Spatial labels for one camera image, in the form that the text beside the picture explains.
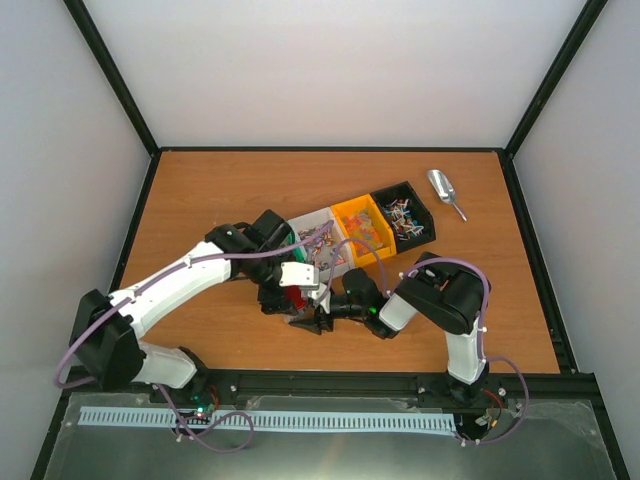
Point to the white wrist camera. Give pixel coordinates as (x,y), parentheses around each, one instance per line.
(320,297)
(301,275)

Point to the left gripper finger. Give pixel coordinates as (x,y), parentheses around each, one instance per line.
(299,307)
(273,305)

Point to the white candy bin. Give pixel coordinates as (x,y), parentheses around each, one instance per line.
(323,250)

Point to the black frame post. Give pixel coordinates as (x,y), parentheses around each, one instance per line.
(575,38)
(100,51)

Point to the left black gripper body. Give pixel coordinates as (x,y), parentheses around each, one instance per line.
(260,271)

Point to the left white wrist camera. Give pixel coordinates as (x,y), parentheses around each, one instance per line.
(301,275)

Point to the black candy bin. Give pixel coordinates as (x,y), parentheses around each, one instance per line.
(411,222)

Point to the orange candy bin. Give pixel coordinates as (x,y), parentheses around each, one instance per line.
(362,219)

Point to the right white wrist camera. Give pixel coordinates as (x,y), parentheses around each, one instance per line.
(320,297)

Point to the metal scoop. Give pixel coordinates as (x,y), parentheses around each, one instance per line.
(445,190)

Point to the left black frame post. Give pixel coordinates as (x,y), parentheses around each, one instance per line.
(100,51)

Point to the light blue cable duct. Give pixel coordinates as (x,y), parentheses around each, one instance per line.
(282,421)

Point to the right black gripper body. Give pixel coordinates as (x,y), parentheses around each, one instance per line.
(357,311)

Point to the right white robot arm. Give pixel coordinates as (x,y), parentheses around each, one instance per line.
(452,295)

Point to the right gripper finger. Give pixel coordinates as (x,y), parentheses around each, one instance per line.
(310,324)
(324,321)

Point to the green candy bin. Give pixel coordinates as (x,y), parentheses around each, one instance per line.
(299,253)

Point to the red jar lid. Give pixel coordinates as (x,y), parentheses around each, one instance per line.
(294,293)

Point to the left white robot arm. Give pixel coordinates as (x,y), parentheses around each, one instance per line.
(109,329)

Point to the right black frame post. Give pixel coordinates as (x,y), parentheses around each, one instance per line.
(575,38)

